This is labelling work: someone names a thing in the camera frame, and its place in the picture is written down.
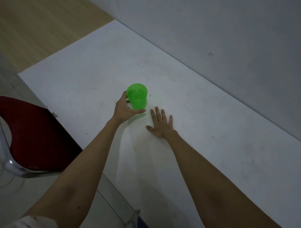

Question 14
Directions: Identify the person's right hand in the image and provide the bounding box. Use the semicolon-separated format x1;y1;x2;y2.
145;106;177;139

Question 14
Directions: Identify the person's left hand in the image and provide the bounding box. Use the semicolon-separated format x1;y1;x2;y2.
113;90;147;124

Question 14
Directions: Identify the green plastic cup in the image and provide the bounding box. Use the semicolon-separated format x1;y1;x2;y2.
126;83;148;110

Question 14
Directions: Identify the person's left forearm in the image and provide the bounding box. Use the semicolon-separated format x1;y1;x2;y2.
22;117;124;228

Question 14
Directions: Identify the person's right forearm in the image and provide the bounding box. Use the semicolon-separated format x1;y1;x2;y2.
164;131;283;228

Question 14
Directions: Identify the person's dark trouser leg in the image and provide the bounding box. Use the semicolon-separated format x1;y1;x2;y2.
137;216;149;228

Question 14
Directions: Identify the person's white shirt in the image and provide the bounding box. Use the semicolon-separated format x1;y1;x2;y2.
2;215;58;228

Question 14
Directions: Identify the white table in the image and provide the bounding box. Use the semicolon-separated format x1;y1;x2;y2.
18;19;301;228

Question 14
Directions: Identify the plain wooden table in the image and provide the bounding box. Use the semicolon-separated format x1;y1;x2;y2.
0;0;115;74

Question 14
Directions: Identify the red chair chrome frame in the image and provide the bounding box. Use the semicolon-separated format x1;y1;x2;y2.
0;96;83;178

